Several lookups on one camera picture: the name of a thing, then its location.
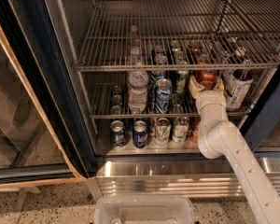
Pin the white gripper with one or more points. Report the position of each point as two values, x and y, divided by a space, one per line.
210 97

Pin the red coke can shelf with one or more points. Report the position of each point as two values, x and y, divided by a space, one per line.
206 78

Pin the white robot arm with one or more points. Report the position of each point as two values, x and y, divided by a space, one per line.
217 136

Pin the green soda can middle shelf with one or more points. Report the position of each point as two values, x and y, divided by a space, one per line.
180 80

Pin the red coke can bottom left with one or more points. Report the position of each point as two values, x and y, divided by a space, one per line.
194 131

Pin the blue pepsi can middle shelf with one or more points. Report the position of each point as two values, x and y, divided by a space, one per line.
162 95

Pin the white green can bottom right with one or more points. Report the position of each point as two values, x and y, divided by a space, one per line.
180 130

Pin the white green can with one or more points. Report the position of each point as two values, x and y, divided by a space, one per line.
180 130
162 131

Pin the blue pepsi can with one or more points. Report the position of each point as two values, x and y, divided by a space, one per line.
140 134
118 135

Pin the blue pepsi can bottom left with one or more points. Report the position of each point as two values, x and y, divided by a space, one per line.
118 135

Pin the steel fridge bottom grille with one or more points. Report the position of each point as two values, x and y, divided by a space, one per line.
194 178

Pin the glass fridge door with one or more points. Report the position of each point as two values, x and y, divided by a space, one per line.
31 154

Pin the white labelled coffee bottle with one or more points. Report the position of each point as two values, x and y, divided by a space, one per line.
237 84

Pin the clear water bottle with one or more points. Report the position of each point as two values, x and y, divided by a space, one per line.
137 79

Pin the clear plastic bin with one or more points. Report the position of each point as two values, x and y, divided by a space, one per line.
144 209

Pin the blue fridge center post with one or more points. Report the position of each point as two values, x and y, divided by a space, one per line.
264 115

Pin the middle wire shelf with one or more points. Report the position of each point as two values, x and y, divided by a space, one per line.
107 104

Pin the wire shelf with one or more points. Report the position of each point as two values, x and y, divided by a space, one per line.
244 33
107 104

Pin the upper wire shelf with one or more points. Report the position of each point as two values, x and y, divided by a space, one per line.
244 33

